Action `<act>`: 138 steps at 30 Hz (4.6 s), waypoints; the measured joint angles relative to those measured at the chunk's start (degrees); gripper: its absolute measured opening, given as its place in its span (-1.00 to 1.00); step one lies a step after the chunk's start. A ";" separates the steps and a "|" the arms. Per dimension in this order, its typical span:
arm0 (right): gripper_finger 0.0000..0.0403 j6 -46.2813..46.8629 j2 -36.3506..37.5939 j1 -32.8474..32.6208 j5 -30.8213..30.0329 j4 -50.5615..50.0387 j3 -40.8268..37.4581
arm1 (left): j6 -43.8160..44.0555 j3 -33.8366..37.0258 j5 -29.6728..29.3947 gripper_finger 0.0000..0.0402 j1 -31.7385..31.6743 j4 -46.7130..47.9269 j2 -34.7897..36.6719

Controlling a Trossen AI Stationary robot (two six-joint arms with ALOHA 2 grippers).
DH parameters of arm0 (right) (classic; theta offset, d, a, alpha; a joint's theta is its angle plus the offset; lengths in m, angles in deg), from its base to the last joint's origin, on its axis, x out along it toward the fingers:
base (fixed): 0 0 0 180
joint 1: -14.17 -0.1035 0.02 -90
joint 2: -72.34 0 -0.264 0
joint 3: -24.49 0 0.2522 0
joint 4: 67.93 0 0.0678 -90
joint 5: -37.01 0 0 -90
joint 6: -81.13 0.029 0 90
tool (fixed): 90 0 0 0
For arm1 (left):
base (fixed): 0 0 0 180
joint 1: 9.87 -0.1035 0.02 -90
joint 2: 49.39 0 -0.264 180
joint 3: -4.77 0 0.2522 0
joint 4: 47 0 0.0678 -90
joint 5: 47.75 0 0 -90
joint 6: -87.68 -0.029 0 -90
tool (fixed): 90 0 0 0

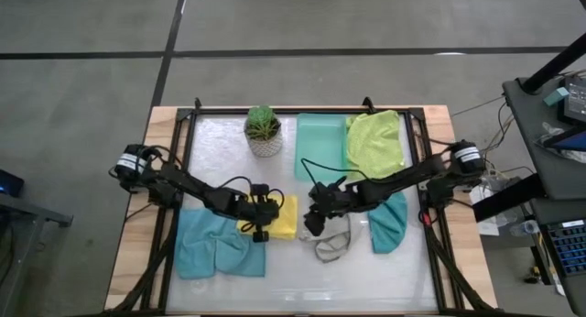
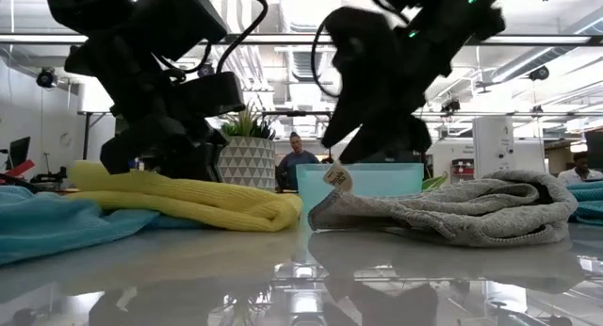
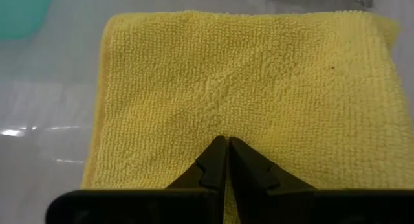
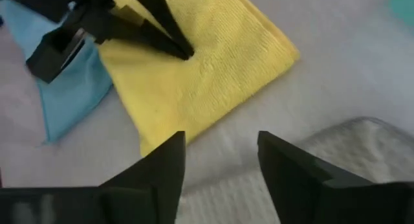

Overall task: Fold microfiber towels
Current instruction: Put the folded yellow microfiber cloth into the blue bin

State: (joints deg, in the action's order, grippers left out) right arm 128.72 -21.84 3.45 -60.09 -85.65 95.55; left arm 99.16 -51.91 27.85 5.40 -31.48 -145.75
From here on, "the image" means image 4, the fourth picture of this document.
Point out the yellow microfiber towel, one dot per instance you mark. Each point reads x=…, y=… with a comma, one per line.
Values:
x=210, y=55

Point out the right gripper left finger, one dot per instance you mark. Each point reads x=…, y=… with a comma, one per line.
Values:
x=145, y=191

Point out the light blue microfiber towel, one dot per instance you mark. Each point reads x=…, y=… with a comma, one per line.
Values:
x=71, y=97

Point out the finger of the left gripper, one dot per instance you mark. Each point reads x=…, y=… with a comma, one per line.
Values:
x=161, y=17
x=139, y=33

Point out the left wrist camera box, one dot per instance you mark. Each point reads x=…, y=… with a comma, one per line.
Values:
x=48, y=59

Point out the grey waffle towel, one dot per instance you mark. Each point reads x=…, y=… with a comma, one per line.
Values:
x=362, y=149

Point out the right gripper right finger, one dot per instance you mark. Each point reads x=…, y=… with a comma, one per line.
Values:
x=323, y=201

